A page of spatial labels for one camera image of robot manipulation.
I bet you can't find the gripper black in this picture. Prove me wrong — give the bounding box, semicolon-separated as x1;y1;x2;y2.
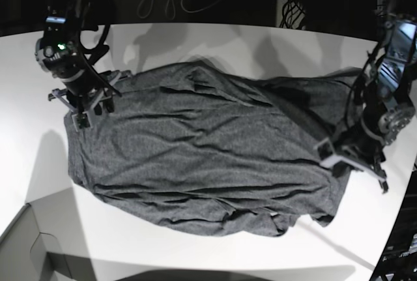
48;70;132;115
315;133;389;193

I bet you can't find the dark grey t-shirt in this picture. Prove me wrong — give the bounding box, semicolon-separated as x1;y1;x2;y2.
64;62;358;237

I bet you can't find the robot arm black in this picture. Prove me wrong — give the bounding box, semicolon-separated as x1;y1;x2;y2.
315;0;416;192
35;0;121;117

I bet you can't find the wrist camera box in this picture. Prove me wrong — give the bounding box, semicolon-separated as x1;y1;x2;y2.
72;114;91;132

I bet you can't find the black cable bundle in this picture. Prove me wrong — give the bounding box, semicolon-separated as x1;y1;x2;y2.
280;0;307;30

